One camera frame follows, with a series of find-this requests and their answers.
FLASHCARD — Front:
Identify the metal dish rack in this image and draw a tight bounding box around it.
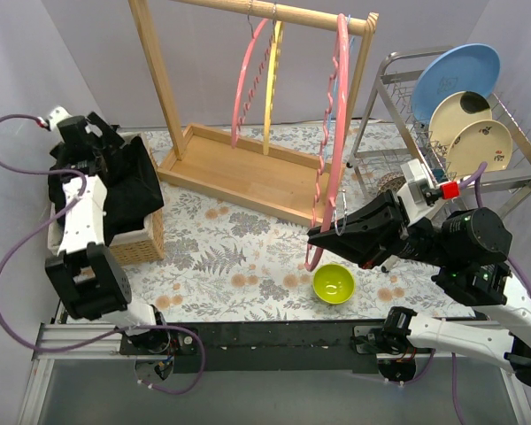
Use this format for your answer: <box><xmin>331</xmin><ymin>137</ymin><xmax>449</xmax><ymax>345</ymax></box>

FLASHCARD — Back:
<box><xmin>346</xmin><ymin>45</ymin><xmax>531</xmax><ymax>218</ymax></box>

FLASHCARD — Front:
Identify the blue plate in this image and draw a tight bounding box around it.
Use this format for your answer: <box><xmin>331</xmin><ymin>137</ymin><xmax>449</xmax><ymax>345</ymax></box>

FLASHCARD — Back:
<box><xmin>411</xmin><ymin>43</ymin><xmax>501</xmax><ymax>123</ymax></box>

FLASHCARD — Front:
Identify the pink hanger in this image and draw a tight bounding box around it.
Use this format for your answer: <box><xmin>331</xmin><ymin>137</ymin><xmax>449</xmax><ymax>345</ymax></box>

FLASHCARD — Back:
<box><xmin>230</xmin><ymin>18</ymin><xmax>272</xmax><ymax>149</ymax></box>
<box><xmin>304</xmin><ymin>12</ymin><xmax>353</xmax><ymax>272</ymax></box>

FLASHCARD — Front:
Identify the yellow hanger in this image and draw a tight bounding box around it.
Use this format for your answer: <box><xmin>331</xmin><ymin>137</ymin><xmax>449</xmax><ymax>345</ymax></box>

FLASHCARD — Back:
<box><xmin>262</xmin><ymin>3</ymin><xmax>284</xmax><ymax>156</ymax></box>

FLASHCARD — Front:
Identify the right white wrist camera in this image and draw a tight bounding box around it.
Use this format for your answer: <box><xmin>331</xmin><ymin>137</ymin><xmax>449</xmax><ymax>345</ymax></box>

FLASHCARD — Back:
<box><xmin>396</xmin><ymin>159</ymin><xmax>460</xmax><ymax>225</ymax></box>

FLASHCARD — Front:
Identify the cream plate with black spot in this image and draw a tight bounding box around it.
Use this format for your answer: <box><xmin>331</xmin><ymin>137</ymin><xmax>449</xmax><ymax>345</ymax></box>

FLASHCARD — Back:
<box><xmin>428</xmin><ymin>91</ymin><xmax>492</xmax><ymax>156</ymax></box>

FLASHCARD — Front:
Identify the green bowl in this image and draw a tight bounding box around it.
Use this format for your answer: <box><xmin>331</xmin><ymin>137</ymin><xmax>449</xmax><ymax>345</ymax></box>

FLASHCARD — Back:
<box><xmin>312</xmin><ymin>264</ymin><xmax>356</xmax><ymax>305</ymax></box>

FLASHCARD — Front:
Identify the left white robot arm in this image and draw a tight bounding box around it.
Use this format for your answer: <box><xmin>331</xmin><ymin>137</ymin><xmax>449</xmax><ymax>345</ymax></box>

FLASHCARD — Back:
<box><xmin>45</xmin><ymin>106</ymin><xmax>171</xmax><ymax>354</ymax></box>

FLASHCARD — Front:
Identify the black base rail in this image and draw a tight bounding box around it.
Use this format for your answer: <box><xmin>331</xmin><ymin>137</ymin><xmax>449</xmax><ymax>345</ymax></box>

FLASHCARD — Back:
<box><xmin>119</xmin><ymin>320</ymin><xmax>416</xmax><ymax>382</ymax></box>

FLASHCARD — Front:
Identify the patterned small bowl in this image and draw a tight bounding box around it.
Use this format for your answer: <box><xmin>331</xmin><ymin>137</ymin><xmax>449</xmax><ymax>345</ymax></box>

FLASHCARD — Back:
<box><xmin>377</xmin><ymin>172</ymin><xmax>406</xmax><ymax>195</ymax></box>

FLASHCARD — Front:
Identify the wicker laundry basket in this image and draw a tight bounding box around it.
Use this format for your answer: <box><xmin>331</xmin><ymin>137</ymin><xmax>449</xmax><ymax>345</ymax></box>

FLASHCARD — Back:
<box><xmin>47</xmin><ymin>132</ymin><xmax>165</xmax><ymax>266</ymax></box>

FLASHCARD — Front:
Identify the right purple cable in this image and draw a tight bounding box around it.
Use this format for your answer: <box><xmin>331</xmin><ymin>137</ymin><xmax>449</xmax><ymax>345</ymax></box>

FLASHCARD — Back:
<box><xmin>380</xmin><ymin>161</ymin><xmax>531</xmax><ymax>425</ymax></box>

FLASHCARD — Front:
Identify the floral tablecloth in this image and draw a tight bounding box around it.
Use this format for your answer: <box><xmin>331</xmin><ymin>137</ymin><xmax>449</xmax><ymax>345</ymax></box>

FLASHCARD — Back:
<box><xmin>65</xmin><ymin>117</ymin><xmax>477</xmax><ymax>324</ymax></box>

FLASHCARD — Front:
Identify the cream plate with flower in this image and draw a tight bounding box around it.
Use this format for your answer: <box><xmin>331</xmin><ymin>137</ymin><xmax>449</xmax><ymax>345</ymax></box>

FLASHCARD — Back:
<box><xmin>446</xmin><ymin>120</ymin><xmax>513</xmax><ymax>178</ymax></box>

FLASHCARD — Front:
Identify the black garment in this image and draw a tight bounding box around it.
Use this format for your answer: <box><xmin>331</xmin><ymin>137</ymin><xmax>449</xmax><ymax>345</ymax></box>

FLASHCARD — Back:
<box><xmin>50</xmin><ymin>136</ymin><xmax>164</xmax><ymax>243</ymax></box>

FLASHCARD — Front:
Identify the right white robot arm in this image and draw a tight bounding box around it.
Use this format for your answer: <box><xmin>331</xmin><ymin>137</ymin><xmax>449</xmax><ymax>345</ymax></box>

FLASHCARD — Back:
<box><xmin>307</xmin><ymin>190</ymin><xmax>531</xmax><ymax>387</ymax></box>

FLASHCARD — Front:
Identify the blue wire hanger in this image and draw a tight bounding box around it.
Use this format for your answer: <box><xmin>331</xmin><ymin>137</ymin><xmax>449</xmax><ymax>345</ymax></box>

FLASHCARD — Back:
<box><xmin>327</xmin><ymin>14</ymin><xmax>358</xmax><ymax>134</ymax></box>

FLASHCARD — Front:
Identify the wooden clothes rack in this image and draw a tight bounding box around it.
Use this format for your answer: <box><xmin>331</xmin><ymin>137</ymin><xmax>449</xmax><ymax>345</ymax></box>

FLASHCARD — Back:
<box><xmin>129</xmin><ymin>1</ymin><xmax>379</xmax><ymax>226</ymax></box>

